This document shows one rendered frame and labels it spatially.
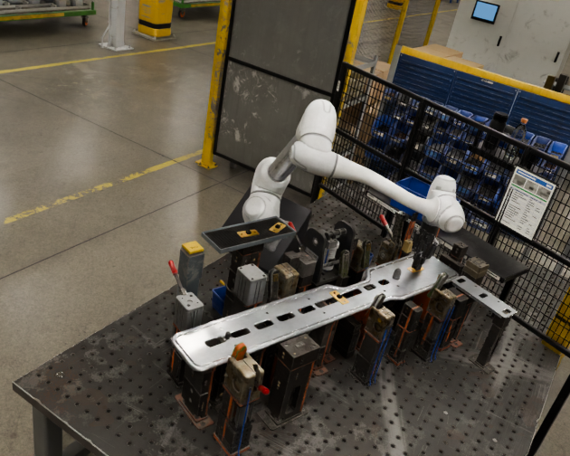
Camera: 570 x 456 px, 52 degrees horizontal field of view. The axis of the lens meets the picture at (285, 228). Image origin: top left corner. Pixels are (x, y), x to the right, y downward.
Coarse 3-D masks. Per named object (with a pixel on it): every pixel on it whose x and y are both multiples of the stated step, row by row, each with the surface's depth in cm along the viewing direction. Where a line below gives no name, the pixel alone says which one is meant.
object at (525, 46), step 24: (480, 0) 822; (504, 0) 808; (528, 0) 792; (552, 0) 777; (456, 24) 852; (480, 24) 835; (504, 24) 818; (528, 24) 802; (552, 24) 787; (456, 48) 863; (480, 48) 845; (504, 48) 828; (528, 48) 812; (552, 48) 796; (504, 72) 839; (528, 72) 822; (552, 72) 806
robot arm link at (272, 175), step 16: (320, 112) 235; (304, 128) 235; (320, 128) 232; (288, 144) 259; (272, 160) 286; (288, 160) 263; (256, 176) 288; (272, 176) 280; (288, 176) 285; (272, 192) 286
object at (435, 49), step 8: (416, 48) 696; (424, 48) 706; (432, 48) 715; (440, 48) 724; (448, 48) 734; (440, 56) 679; (448, 56) 690; (456, 56) 715; (440, 64) 673; (472, 64) 672; (480, 64) 680
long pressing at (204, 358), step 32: (320, 288) 236; (352, 288) 241; (384, 288) 245; (416, 288) 250; (224, 320) 208; (256, 320) 212; (288, 320) 215; (320, 320) 218; (192, 352) 192; (224, 352) 194
